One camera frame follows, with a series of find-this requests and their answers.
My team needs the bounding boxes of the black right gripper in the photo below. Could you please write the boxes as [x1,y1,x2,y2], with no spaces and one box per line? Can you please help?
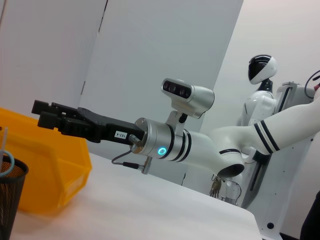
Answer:
[31,99,146,149]

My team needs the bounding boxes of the light blue scissors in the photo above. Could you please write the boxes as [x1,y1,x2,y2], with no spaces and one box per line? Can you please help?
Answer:
[1,149,15,176]

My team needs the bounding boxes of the silver right arm elbow plug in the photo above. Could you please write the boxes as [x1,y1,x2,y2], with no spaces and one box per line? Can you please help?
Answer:
[140,156,154,175]

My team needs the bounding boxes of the black mesh pen holder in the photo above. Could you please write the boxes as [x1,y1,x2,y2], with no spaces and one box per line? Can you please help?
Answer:
[0,156,30,240]

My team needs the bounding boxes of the yellow plastic bin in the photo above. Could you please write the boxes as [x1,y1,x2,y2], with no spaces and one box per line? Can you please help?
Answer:
[0,107,93,216]

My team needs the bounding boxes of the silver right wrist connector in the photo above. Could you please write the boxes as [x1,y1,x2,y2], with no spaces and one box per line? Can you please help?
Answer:
[128,134,144,146]

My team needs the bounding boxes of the white humanoid robot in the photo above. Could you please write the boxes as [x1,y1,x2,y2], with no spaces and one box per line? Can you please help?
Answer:
[209,55,278,204]

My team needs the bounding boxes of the white humanoid stand column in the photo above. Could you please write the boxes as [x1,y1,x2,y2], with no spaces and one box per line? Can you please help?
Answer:
[241,81,320,237]

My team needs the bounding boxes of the dark clothed person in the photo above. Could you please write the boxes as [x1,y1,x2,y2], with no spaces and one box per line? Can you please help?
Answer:
[300,190,320,240]

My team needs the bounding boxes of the grey right wrist cable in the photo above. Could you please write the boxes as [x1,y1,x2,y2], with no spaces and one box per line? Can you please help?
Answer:
[111,149,142,168]

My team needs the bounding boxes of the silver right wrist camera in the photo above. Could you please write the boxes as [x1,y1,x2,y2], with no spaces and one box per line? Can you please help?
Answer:
[161,77,215,136]

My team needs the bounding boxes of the black looped cable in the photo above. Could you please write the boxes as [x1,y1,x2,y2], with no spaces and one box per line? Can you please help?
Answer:
[304,69,320,100]

